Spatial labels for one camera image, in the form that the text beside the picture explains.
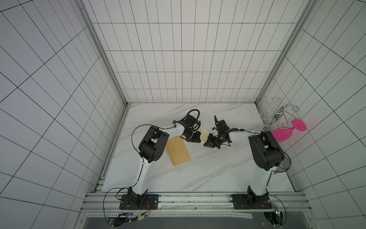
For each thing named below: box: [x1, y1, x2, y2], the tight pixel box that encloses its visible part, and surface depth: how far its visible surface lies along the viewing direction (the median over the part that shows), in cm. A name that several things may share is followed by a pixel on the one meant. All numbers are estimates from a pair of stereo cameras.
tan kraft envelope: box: [165, 135, 192, 167], surface depth 92 cm
